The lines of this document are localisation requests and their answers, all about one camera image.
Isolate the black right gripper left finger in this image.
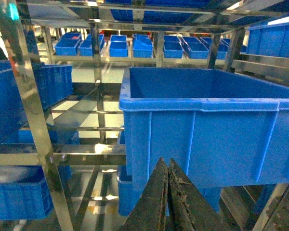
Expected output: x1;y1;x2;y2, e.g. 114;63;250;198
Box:
120;157;169;231

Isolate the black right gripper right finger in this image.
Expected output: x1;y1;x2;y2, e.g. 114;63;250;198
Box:
168;158;231;231

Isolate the blue bin lower right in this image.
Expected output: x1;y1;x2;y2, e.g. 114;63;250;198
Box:
117;166;222;216

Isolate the large blue bin upper right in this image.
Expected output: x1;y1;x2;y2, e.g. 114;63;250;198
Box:
119;67;289;191

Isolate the large blue bin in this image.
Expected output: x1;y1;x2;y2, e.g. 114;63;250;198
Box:
119;67;289;191
0;60;26;144

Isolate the blue bin lower left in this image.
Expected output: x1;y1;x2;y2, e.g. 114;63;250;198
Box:
0;166;53;220

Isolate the small blue bin far shelf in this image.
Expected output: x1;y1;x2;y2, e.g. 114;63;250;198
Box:
54;39;80;56
186;43;209;59
163;42;184;59

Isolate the large blue bin upper left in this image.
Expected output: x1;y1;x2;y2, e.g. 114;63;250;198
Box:
0;60;26;144

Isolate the stainless steel rack frame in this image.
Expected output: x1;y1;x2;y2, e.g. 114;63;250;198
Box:
0;0;289;231

